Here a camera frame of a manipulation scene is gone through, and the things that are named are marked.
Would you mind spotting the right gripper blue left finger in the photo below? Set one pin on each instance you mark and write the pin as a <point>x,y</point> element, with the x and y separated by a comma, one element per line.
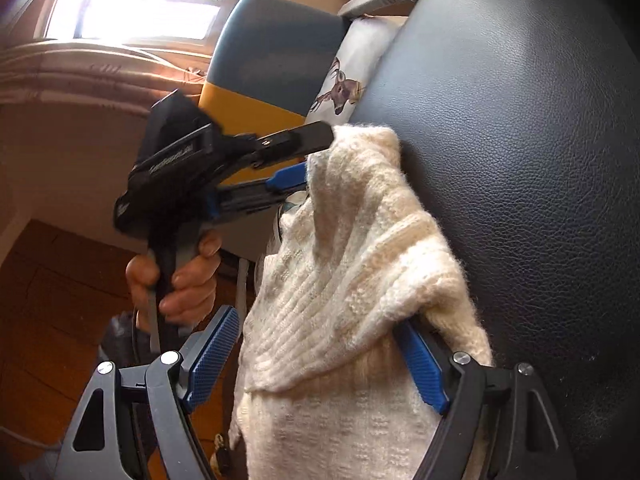
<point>102,441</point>

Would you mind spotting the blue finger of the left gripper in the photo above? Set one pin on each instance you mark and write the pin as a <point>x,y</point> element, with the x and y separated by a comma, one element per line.
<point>249,197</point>
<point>251,150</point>

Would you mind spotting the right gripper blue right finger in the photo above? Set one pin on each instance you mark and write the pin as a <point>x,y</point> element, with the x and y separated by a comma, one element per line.
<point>525,438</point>

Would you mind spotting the cream knitted sweater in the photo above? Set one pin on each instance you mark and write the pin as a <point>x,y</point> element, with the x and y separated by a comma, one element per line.
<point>323,391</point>

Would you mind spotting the person's left hand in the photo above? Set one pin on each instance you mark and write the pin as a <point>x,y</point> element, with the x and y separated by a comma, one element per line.
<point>193,286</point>

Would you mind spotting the grey yellow blue armchair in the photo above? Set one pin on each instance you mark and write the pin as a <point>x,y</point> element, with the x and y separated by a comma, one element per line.
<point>270,61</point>

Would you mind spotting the white deer print cushion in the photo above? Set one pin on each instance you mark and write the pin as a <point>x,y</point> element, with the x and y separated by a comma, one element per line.
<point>354,64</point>

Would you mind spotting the window curtain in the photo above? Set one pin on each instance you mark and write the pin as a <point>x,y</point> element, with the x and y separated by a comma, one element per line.
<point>89,73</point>

